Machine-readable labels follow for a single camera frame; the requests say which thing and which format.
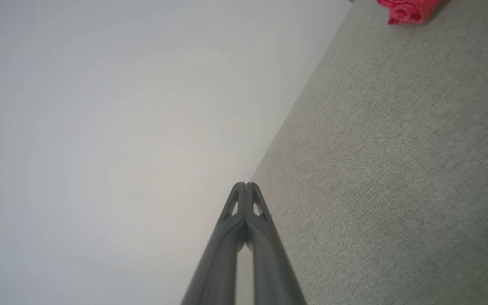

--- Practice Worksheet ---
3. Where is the red and white jersey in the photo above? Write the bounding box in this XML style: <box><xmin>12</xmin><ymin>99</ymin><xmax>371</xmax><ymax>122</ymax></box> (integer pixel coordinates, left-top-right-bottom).
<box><xmin>377</xmin><ymin>0</ymin><xmax>443</xmax><ymax>25</ymax></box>

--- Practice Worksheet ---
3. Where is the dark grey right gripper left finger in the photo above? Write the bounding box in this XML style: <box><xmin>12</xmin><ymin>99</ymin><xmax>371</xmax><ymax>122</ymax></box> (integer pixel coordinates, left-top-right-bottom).
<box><xmin>180</xmin><ymin>182</ymin><xmax>247</xmax><ymax>305</ymax></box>

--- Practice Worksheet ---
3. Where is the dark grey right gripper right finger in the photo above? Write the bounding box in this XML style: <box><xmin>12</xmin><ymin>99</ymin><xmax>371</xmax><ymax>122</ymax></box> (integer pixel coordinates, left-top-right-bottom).
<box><xmin>246</xmin><ymin>182</ymin><xmax>308</xmax><ymax>305</ymax></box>

